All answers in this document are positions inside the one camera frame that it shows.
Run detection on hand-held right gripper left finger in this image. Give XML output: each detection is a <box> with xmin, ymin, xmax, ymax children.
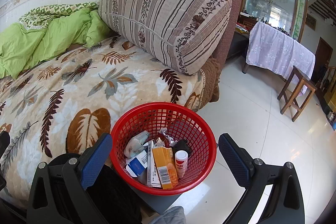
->
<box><xmin>26</xmin><ymin>133</ymin><xmax>113</xmax><ymax>224</ymax></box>

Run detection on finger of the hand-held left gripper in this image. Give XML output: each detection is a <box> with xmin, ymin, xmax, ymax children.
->
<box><xmin>0</xmin><ymin>131</ymin><xmax>11</xmax><ymax>160</ymax></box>

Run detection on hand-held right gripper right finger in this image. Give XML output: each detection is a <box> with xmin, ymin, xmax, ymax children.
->
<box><xmin>218</xmin><ymin>133</ymin><xmax>306</xmax><ymax>224</ymax></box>

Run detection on red plastic basket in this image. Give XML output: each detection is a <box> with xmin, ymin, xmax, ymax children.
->
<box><xmin>110</xmin><ymin>102</ymin><xmax>217</xmax><ymax>195</ymax></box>

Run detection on teal packet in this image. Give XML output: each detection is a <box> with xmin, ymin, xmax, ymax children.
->
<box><xmin>124</xmin><ymin>131</ymin><xmax>150</xmax><ymax>159</ymax></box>

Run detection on blue white box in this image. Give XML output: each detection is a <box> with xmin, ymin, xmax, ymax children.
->
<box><xmin>126</xmin><ymin>149</ymin><xmax>149</xmax><ymax>177</ymax></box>

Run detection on white bottle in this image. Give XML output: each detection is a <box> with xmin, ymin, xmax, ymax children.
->
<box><xmin>175</xmin><ymin>150</ymin><xmax>188</xmax><ymax>178</ymax></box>

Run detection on long white medicine box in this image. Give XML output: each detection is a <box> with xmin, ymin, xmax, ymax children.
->
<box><xmin>146</xmin><ymin>140</ymin><xmax>163</xmax><ymax>188</ymax></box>

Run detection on orange cardboard box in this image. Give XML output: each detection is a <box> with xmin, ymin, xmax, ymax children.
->
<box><xmin>152</xmin><ymin>147</ymin><xmax>179</xmax><ymax>190</ymax></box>

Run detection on leaf print blanket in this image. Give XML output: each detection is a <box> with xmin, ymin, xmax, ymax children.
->
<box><xmin>0</xmin><ymin>36</ymin><xmax>205</xmax><ymax>203</ymax></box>

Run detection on grey seat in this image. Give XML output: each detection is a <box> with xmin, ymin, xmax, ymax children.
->
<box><xmin>126</xmin><ymin>182</ymin><xmax>184</xmax><ymax>215</ymax></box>

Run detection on brown fringed sofa cover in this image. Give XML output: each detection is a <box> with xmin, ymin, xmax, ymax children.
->
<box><xmin>184</xmin><ymin>57</ymin><xmax>223</xmax><ymax>111</ymax></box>

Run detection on grey cloth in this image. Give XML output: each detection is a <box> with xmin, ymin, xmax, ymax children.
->
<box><xmin>151</xmin><ymin>206</ymin><xmax>187</xmax><ymax>224</ymax></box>

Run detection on wooden stool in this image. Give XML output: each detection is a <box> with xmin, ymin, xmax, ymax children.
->
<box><xmin>277</xmin><ymin>65</ymin><xmax>318</xmax><ymax>122</ymax></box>

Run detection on green quilt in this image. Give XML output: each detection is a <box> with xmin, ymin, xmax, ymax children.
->
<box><xmin>0</xmin><ymin>1</ymin><xmax>117</xmax><ymax>79</ymax></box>

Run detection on lavender floral tablecloth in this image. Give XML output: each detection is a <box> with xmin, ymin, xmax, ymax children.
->
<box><xmin>245</xmin><ymin>21</ymin><xmax>316</xmax><ymax>94</ymax></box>

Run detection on wooden door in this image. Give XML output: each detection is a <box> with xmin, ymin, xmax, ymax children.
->
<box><xmin>314</xmin><ymin>36</ymin><xmax>334</xmax><ymax>83</ymax></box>

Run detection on pink sofa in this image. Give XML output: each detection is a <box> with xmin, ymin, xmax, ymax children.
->
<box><xmin>147</xmin><ymin>0</ymin><xmax>245</xmax><ymax>109</ymax></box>

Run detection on striped floral cushion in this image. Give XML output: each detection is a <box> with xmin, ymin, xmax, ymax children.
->
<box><xmin>98</xmin><ymin>0</ymin><xmax>233</xmax><ymax>76</ymax></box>

